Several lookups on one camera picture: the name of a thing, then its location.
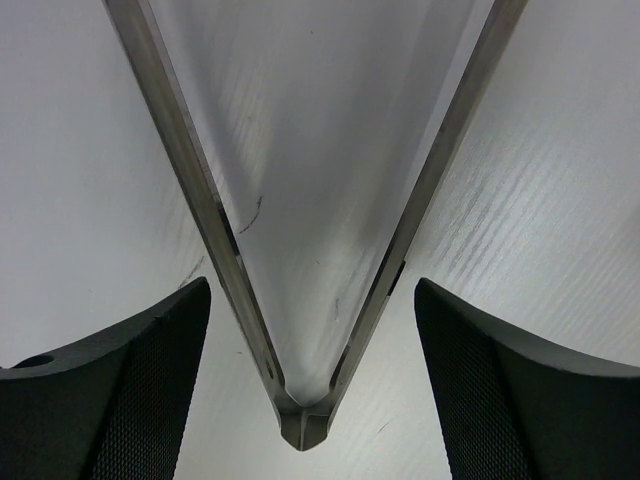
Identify silver metal tongs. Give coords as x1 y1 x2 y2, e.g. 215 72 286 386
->
106 1 525 451

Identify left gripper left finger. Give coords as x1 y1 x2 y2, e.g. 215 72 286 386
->
1 277 210 479

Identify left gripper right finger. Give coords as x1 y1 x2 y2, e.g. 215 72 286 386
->
414 279 639 479

